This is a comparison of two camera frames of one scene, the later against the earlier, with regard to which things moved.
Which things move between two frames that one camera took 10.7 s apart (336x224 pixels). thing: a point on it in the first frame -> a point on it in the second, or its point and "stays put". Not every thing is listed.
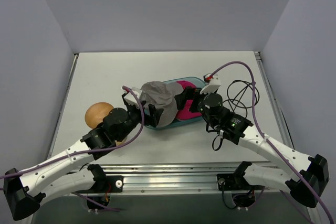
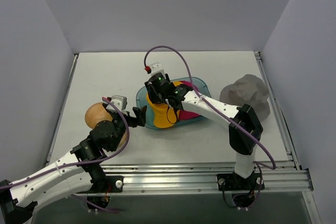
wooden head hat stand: x=95 y=114 stays put
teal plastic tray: x=198 y=82 stays put
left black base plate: x=114 y=183 stays put
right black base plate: x=229 y=180 stays put
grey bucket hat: x=161 y=95 -> x=250 y=89
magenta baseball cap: x=186 y=114 stays put
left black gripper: x=143 y=114 -> x=140 y=115
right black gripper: x=193 y=100 -> x=154 y=95
